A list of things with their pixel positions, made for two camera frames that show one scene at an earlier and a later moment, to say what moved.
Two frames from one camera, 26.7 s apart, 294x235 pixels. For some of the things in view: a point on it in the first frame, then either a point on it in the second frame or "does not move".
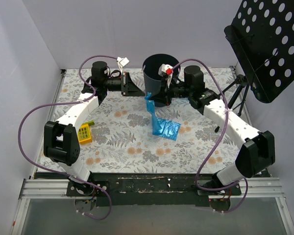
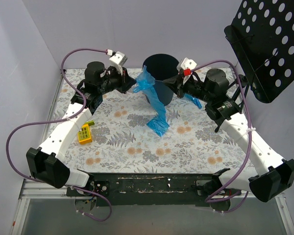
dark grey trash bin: [153, 80] does not move
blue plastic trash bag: [166, 129] → [145, 82]
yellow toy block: [84, 132] does not move
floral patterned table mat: [122, 134] does not move
